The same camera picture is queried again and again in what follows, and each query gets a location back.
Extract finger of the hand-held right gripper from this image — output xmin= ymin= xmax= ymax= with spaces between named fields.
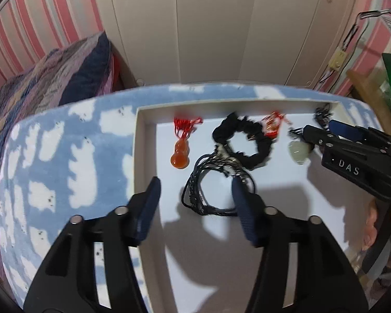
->
xmin=302 ymin=124 xmax=391 ymax=158
xmin=327 ymin=119 xmax=391 ymax=146

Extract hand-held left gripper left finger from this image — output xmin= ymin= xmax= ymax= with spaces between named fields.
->
xmin=23 ymin=176 xmax=162 ymax=313

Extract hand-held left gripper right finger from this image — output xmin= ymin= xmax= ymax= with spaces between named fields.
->
xmin=231 ymin=178 xmax=369 ymax=313

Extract black hair claw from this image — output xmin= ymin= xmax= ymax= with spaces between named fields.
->
xmin=313 ymin=103 xmax=333 ymax=128

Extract pale jade pendant black cord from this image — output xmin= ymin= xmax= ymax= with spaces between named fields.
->
xmin=287 ymin=127 xmax=312 ymax=166

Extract red cord charm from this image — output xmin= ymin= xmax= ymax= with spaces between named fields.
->
xmin=261 ymin=111 xmax=293 ymax=139

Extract black beaded cord bracelet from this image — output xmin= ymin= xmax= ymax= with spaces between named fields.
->
xmin=181 ymin=146 xmax=256 ymax=216

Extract black scrunchie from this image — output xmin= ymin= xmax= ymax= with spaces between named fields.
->
xmin=212 ymin=112 xmax=275 ymax=170

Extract orange gourd pendant red cord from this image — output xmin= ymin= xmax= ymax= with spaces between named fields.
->
xmin=169 ymin=117 xmax=204 ymax=170

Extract white shallow tray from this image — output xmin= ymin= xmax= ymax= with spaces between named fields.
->
xmin=132 ymin=100 xmax=391 ymax=313

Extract person's right hand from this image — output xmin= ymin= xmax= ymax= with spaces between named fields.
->
xmin=363 ymin=199 xmax=391 ymax=268

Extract wooden headboard shelf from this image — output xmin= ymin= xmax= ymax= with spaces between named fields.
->
xmin=346 ymin=68 xmax=391 ymax=137

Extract blue white printed blanket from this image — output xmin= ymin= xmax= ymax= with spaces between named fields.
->
xmin=0 ymin=83 xmax=383 ymax=313

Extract white wardrobe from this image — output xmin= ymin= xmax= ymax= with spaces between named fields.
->
xmin=91 ymin=0 xmax=363 ymax=89

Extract striped patchwork pillow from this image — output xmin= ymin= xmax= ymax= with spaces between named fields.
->
xmin=0 ymin=31 xmax=122 ymax=186

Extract cream cable switch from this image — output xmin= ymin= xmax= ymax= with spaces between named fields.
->
xmin=319 ymin=50 xmax=345 ymax=83

